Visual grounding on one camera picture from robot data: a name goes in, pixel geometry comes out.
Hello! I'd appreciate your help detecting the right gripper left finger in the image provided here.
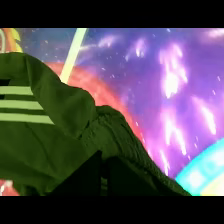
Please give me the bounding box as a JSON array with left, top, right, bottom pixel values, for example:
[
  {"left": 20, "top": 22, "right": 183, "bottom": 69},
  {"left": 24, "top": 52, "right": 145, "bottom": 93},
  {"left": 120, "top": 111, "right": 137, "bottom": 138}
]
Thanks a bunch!
[{"left": 48, "top": 150, "right": 103, "bottom": 197}]

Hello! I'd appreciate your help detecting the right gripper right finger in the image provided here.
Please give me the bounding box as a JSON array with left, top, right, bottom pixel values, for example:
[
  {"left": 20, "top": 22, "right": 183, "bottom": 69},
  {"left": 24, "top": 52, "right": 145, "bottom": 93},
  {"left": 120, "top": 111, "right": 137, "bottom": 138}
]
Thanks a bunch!
[{"left": 107, "top": 156, "right": 174, "bottom": 197}]

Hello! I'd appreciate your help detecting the green striped jacket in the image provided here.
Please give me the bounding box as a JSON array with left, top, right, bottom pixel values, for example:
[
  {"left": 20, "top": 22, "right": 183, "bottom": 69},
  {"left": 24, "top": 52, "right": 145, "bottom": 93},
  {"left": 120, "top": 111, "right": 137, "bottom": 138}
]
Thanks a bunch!
[{"left": 0, "top": 52, "right": 192, "bottom": 197}]

